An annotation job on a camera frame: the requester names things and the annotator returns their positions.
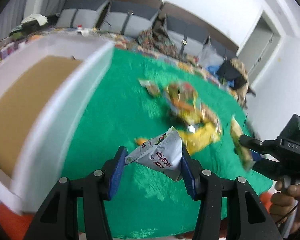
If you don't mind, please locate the long yellow snack packet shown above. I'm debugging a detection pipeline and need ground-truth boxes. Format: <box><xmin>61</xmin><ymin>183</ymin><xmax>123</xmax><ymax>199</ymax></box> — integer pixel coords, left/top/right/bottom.
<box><xmin>230</xmin><ymin>115</ymin><xmax>254</xmax><ymax>172</ymax></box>

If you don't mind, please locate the white snack packet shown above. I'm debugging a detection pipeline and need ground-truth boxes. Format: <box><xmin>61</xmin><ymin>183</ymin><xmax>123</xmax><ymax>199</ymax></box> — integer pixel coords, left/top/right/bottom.
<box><xmin>125</xmin><ymin>127</ymin><xmax>183</xmax><ymax>181</ymax></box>

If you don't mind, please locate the person's right hand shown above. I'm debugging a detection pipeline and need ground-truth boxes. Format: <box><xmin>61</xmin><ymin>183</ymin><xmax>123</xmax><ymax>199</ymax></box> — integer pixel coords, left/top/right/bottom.
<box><xmin>270</xmin><ymin>181</ymin><xmax>300</xmax><ymax>234</ymax></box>

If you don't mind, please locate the pile of snack packets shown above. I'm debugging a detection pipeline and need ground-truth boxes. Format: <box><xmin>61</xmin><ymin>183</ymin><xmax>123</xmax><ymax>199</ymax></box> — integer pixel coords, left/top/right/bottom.
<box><xmin>139</xmin><ymin>79</ymin><xmax>222</xmax><ymax>155</ymax></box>

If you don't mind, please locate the green tablecloth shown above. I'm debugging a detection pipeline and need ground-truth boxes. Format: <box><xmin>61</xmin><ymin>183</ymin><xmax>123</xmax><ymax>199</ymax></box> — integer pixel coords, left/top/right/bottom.
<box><xmin>62</xmin><ymin>49</ymin><xmax>272</xmax><ymax>239</ymax></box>

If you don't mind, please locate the black bag with scarf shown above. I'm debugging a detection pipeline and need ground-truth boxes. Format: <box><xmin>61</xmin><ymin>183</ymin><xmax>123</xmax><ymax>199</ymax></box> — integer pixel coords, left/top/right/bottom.
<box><xmin>216</xmin><ymin>58</ymin><xmax>256</xmax><ymax>109</ymax></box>

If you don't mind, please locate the white cardboard box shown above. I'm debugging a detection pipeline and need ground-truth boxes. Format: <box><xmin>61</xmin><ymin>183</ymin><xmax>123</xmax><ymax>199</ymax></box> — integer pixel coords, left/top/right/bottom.
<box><xmin>0</xmin><ymin>35</ymin><xmax>115</xmax><ymax>214</ymax></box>

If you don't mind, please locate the clear plastic bag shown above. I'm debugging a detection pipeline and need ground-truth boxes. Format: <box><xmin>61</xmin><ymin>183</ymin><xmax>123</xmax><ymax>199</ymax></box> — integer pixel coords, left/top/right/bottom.
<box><xmin>198</xmin><ymin>44</ymin><xmax>224</xmax><ymax>68</ymax></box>

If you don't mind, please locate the grey sofa cushion right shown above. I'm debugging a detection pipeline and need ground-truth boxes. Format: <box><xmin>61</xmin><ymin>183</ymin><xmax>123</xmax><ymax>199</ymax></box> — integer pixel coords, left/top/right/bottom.
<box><xmin>164</xmin><ymin>15</ymin><xmax>236</xmax><ymax>59</ymax></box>

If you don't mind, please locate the grey sofa cushion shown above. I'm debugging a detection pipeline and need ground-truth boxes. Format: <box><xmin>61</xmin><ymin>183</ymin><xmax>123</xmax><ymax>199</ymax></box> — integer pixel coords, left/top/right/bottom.
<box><xmin>164</xmin><ymin>15</ymin><xmax>236</xmax><ymax>59</ymax></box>
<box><xmin>55</xmin><ymin>0</ymin><xmax>110</xmax><ymax>29</ymax></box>
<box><xmin>100</xmin><ymin>0</ymin><xmax>160</xmax><ymax>38</ymax></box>

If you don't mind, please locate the dark patterned cloth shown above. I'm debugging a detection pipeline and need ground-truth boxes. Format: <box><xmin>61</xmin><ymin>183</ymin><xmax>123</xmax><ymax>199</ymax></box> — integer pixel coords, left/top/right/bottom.
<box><xmin>136</xmin><ymin>19</ymin><xmax>179</xmax><ymax>59</ymax></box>

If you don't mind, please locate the grey sofa cushion middle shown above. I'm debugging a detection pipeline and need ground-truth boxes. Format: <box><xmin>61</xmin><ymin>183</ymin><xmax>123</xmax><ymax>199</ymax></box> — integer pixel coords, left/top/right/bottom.
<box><xmin>100</xmin><ymin>0</ymin><xmax>160</xmax><ymax>38</ymax></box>

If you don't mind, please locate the grey sofa cushion left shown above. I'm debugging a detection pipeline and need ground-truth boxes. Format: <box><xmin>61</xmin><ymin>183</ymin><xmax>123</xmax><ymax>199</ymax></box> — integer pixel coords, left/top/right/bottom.
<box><xmin>55</xmin><ymin>0</ymin><xmax>110</xmax><ymax>29</ymax></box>

